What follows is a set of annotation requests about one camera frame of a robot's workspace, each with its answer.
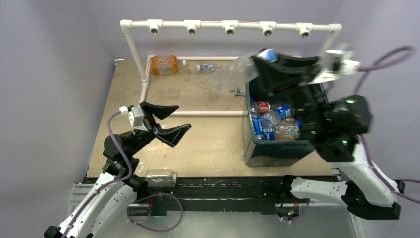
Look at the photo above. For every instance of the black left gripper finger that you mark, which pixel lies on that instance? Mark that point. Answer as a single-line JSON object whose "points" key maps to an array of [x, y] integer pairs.
{"points": [[171, 136], [160, 111]]}

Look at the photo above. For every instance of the clear crushed bottle back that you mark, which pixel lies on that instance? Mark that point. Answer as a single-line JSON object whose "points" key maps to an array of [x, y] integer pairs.
{"points": [[208, 68]]}

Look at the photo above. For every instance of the white PVC pipe frame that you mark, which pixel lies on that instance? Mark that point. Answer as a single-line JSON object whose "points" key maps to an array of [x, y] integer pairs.
{"points": [[229, 26]]}

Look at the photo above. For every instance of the clear bottle blue label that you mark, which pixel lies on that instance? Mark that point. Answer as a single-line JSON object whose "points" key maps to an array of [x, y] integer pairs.
{"points": [[274, 117]]}

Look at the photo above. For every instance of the clear crushed bottle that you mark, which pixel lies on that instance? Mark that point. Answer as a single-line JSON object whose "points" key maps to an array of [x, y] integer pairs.
{"points": [[208, 68], [161, 178]]}

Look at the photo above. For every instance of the large orange label crushed bottle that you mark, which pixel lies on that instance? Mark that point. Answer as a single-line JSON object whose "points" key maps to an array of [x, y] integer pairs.
{"points": [[287, 130]]}

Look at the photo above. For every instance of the black table front rail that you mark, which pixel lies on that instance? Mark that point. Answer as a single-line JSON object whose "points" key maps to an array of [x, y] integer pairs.
{"points": [[262, 194]]}

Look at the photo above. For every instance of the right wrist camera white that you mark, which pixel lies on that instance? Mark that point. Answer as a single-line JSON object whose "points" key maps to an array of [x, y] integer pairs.
{"points": [[336, 63]]}

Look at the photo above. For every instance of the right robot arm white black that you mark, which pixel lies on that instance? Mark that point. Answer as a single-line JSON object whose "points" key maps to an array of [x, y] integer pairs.
{"points": [[336, 132]]}

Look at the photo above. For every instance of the clear bottle white cap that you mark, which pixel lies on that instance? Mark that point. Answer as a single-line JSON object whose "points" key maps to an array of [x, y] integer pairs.
{"points": [[239, 72]]}

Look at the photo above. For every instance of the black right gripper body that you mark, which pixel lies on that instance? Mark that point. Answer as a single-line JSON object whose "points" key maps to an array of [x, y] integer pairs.
{"points": [[308, 106]]}

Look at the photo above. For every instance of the clear crushed bottle front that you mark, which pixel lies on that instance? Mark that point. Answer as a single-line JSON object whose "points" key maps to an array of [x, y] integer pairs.
{"points": [[161, 178]]}

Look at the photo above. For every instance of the clear bottle red cap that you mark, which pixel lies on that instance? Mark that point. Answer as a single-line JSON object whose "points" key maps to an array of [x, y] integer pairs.
{"points": [[262, 107]]}

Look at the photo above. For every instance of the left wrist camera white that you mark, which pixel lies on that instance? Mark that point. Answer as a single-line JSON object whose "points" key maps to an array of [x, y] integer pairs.
{"points": [[135, 116]]}

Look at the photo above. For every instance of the dark green plastic bin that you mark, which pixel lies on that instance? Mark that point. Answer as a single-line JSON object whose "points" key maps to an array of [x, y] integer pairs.
{"points": [[269, 153]]}

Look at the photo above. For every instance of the orange label bottle far corner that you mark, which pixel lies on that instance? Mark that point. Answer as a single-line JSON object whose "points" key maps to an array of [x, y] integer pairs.
{"points": [[166, 65]]}

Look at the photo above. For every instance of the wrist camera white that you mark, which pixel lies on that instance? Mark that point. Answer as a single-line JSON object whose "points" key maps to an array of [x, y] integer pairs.
{"points": [[135, 116], [336, 63]]}

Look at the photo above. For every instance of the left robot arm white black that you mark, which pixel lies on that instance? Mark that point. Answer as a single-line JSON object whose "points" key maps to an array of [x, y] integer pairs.
{"points": [[130, 130]]}

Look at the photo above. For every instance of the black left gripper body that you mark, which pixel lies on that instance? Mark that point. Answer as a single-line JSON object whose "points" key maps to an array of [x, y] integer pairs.
{"points": [[142, 137]]}

